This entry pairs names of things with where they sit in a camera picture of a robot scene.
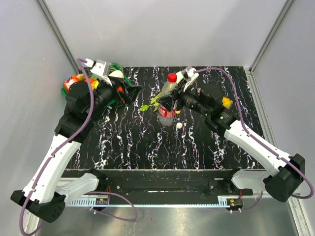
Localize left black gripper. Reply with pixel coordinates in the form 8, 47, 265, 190
86, 75, 143, 118

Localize toy napa cabbage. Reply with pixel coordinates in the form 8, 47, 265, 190
91, 70, 125, 89

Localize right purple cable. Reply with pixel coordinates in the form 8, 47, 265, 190
193, 67, 315, 213

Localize green plastic basket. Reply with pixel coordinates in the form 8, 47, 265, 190
61, 70, 132, 107

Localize red snack packet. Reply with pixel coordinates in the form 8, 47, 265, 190
63, 73, 85, 94

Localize toy green onion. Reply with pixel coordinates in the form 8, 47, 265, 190
139, 92, 161, 112

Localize blue white bottle cap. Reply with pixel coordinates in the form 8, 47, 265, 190
176, 122, 183, 129

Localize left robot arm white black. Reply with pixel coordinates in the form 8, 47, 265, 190
10, 76, 142, 223

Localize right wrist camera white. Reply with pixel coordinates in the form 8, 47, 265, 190
176, 67, 199, 92

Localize green beans bundle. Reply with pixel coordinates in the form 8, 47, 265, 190
110, 63, 124, 74

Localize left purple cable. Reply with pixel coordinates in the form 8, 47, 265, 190
19, 58, 138, 236

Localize water bottle red cap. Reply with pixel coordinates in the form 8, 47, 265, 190
158, 73, 177, 126

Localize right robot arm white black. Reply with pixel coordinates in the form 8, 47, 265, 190
157, 84, 305, 202

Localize orange juice bottle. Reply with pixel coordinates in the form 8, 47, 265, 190
222, 96, 233, 109

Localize black marble mat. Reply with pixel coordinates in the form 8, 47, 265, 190
67, 67, 261, 169

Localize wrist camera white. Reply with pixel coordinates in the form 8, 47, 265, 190
84, 59, 112, 86
176, 67, 199, 92

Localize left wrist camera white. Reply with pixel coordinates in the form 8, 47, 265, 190
84, 59, 112, 86

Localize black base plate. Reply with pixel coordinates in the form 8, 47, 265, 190
78, 169, 254, 197

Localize purple cable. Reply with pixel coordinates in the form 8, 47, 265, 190
19, 58, 138, 236
193, 67, 315, 213

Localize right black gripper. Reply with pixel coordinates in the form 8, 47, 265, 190
157, 79, 211, 117

